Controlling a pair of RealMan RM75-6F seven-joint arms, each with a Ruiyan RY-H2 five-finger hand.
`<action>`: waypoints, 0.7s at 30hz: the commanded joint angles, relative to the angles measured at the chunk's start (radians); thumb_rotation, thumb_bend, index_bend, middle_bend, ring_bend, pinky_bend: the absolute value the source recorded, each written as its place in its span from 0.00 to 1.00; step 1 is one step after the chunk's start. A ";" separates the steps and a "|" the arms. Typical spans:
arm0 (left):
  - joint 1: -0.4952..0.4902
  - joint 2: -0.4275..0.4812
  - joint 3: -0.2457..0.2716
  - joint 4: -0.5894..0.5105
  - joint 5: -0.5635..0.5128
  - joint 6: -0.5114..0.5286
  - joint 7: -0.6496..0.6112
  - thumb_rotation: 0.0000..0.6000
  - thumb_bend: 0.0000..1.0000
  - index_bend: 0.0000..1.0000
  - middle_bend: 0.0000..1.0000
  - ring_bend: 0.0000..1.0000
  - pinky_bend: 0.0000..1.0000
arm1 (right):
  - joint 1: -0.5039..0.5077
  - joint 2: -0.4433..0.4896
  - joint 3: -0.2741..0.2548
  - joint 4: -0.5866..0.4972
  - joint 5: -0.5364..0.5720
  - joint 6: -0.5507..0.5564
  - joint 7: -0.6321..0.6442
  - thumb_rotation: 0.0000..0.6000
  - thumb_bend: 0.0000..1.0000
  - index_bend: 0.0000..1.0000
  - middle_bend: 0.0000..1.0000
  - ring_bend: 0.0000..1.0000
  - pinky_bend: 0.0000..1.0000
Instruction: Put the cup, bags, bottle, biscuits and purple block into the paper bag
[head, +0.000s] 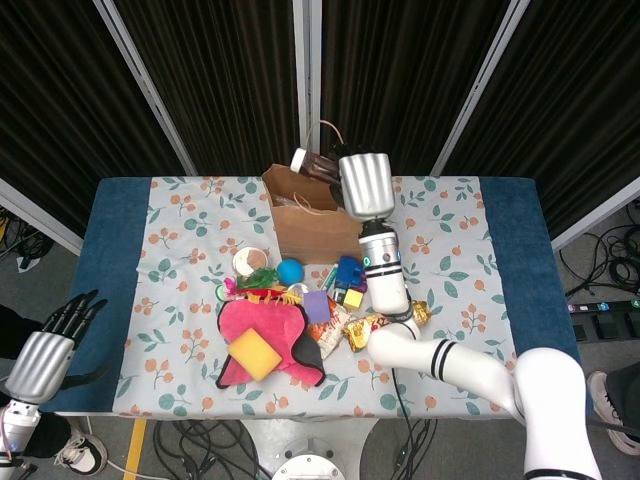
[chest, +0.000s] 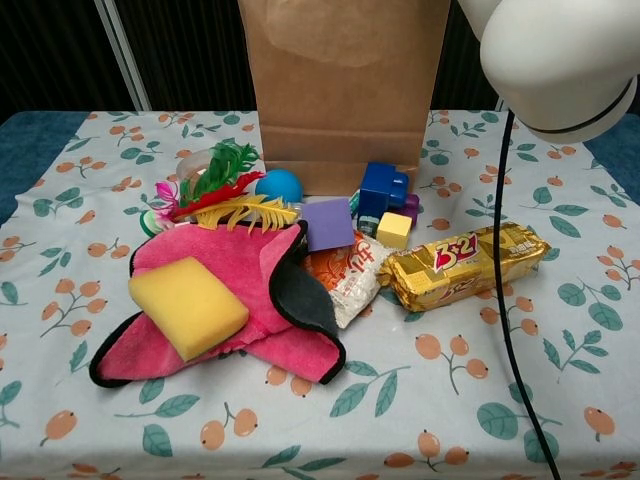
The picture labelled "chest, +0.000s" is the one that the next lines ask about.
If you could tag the yellow sponge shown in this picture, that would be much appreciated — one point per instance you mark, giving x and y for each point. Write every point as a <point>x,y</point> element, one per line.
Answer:
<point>187,305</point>

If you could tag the blue ball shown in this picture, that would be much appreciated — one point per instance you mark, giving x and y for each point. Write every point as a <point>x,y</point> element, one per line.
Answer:
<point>282,186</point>

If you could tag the black pleated curtain panel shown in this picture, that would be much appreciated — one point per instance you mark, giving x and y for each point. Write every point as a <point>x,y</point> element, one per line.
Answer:
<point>50,50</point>
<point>200,50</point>
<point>462,65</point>

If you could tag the purple foam block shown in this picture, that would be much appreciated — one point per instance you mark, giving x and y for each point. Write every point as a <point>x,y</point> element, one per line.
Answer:
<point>330,225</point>

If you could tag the orange white rice bag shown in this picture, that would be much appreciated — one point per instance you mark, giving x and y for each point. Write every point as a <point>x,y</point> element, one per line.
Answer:
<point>357,280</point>

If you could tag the pink cloth black trim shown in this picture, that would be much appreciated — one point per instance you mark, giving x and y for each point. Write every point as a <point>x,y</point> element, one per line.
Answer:
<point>210,250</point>

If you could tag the floral print tablecloth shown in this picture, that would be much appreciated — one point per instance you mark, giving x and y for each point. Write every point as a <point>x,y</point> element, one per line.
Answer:
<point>320,410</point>

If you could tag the pink flower toy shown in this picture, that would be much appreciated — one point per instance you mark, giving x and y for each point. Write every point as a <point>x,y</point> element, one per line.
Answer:
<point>155,215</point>

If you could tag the small dark green stamp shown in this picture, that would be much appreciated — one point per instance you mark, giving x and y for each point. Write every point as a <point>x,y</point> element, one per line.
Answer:
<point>368,224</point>

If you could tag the yellow cube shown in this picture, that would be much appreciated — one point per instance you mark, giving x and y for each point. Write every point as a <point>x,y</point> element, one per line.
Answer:
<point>395,230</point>

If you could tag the red plastic feather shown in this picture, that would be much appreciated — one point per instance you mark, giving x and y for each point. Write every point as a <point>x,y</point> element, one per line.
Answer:
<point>220,196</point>

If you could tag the white partition frame post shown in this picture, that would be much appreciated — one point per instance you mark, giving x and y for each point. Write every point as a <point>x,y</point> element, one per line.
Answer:
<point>125,55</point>

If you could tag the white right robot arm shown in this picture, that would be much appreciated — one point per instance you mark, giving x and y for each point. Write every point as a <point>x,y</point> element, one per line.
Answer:
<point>550,60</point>

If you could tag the yellow plastic feather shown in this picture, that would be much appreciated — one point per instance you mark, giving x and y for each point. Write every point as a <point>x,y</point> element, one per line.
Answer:
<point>260,212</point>

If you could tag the blue toy block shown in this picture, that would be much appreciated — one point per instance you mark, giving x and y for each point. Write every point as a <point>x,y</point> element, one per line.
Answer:
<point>380,187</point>

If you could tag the blue table cover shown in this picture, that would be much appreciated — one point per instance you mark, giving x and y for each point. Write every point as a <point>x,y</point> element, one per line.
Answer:
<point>30,145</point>

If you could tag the brown paper bag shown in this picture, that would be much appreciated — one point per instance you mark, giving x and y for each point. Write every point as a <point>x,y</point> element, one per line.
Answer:
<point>345,100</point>

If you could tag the clear cup brown contents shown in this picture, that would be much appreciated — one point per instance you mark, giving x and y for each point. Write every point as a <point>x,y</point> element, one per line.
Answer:
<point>192,165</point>

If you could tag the small purple toy block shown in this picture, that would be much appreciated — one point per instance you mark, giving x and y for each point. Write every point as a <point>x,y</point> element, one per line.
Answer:
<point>411,210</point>

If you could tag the gold biscuit pack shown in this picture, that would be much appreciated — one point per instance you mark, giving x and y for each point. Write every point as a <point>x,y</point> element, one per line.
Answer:
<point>450,275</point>

